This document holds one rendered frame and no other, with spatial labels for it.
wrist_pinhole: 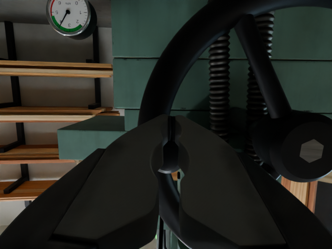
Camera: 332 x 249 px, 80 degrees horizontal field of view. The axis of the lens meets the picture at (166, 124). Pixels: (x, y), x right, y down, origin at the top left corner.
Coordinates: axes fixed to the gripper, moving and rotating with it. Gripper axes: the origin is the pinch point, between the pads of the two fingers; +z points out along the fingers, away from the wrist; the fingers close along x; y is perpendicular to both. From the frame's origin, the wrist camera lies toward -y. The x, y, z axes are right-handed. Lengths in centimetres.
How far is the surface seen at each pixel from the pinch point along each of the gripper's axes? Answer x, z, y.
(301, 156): 10.4, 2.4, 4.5
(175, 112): 0.4, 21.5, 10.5
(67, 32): -15.1, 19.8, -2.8
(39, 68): -141, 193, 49
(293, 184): 110, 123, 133
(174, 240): 2, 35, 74
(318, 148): 11.7, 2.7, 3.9
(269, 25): 10.1, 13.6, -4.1
